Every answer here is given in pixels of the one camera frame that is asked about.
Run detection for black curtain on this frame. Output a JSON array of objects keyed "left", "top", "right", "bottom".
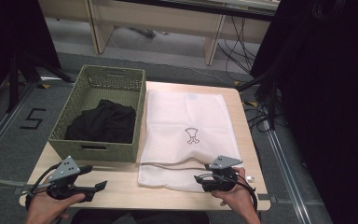
[
  {"left": 249, "top": 0, "right": 358, "bottom": 224},
  {"left": 0, "top": 0, "right": 62, "bottom": 108}
]

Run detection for bundle of black cables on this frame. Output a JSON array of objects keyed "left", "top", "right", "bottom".
[{"left": 216, "top": 15, "right": 259, "bottom": 82}]

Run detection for metal floor rail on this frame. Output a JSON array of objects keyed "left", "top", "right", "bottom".
[
  {"left": 259, "top": 102, "right": 313, "bottom": 224},
  {"left": 0, "top": 81, "right": 46, "bottom": 171}
]

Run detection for person's right hand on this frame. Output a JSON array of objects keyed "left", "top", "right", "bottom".
[{"left": 210, "top": 167, "right": 259, "bottom": 213}]

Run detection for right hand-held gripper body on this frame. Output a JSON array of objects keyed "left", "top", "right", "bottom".
[{"left": 201, "top": 155, "right": 243, "bottom": 193}]

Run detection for black floor cables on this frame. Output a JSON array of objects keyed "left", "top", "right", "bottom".
[{"left": 242, "top": 98, "right": 282, "bottom": 133}]

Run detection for person's left hand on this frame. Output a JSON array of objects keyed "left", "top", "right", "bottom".
[{"left": 24, "top": 192, "right": 87, "bottom": 224}]

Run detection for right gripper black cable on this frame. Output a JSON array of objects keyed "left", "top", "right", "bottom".
[{"left": 235, "top": 178, "right": 259, "bottom": 213}]

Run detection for black tripod stand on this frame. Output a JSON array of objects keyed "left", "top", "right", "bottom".
[{"left": 7, "top": 50, "right": 75, "bottom": 114}]

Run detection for black metal stand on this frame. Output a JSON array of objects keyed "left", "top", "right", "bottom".
[{"left": 235, "top": 73, "right": 282, "bottom": 131}]

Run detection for grey power strip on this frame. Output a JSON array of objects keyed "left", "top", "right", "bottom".
[{"left": 129, "top": 27, "right": 157, "bottom": 39}]

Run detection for black cloth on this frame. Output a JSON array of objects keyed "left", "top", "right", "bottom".
[{"left": 64, "top": 98, "right": 137, "bottom": 145}]

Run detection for green woven basket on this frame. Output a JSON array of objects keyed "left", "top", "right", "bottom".
[{"left": 48, "top": 64, "right": 147, "bottom": 163}]

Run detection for wooden desk frame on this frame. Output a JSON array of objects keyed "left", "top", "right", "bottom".
[{"left": 37, "top": 0, "right": 282, "bottom": 67}]

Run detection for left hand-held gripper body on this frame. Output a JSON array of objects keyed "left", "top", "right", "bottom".
[{"left": 46, "top": 155, "right": 95, "bottom": 203}]

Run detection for white mesh laundry bag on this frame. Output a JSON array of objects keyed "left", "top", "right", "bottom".
[{"left": 137, "top": 89, "right": 255, "bottom": 193}]

